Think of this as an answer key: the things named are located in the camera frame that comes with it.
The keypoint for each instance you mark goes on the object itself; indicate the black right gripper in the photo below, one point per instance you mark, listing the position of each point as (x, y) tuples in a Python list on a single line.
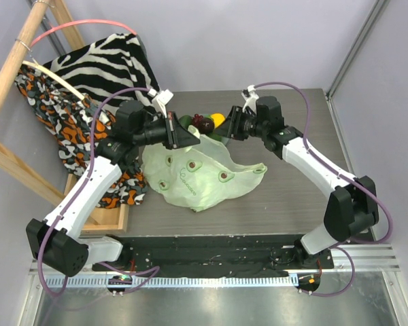
[(239, 123)]

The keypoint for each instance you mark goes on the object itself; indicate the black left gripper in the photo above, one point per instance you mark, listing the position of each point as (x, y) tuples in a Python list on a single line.
[(171, 130)]

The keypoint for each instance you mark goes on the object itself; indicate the light green plastic bag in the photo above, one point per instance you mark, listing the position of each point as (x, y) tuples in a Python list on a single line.
[(198, 177)]

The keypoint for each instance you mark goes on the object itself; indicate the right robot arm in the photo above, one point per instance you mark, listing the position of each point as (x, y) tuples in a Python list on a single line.
[(350, 209)]

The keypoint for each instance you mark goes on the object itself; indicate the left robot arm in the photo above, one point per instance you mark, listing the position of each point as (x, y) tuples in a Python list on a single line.
[(56, 241)]

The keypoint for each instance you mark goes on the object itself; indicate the light blue plate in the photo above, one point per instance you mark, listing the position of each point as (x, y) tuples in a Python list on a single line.
[(226, 141)]

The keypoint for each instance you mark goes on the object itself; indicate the green lime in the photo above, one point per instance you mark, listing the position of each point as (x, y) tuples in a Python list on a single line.
[(215, 137)]

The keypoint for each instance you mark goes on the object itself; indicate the yellow lemon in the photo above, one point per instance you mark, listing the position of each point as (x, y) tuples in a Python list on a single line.
[(218, 119)]

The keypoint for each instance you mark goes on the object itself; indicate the dark green avocado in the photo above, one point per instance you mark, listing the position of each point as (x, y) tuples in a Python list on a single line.
[(185, 120)]

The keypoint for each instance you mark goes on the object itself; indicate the red grape bunch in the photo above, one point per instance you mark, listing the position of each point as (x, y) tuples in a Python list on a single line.
[(196, 120)]

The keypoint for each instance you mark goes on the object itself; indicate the orange camouflage cloth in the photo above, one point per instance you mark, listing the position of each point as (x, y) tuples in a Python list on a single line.
[(68, 117)]

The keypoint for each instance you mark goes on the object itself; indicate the zebra pattern cloth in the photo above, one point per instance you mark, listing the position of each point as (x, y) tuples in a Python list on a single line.
[(106, 66)]

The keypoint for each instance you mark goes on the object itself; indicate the cream hanger hoop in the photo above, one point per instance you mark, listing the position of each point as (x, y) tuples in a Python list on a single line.
[(55, 77)]

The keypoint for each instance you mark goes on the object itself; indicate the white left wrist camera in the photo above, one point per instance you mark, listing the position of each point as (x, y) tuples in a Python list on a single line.
[(160, 100)]

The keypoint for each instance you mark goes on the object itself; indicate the wooden clothes rack frame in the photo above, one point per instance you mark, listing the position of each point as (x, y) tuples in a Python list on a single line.
[(32, 180)]

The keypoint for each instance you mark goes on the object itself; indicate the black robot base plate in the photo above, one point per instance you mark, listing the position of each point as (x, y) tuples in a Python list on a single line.
[(221, 256)]

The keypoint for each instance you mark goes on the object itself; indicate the slotted cable duct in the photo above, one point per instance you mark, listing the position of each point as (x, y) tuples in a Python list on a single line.
[(109, 280)]

